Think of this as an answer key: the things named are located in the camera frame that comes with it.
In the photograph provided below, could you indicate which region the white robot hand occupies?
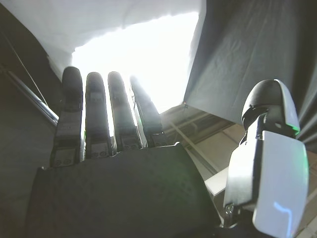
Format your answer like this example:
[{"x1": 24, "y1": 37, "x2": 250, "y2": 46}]
[{"x1": 24, "y1": 65, "x2": 310, "y2": 238}]

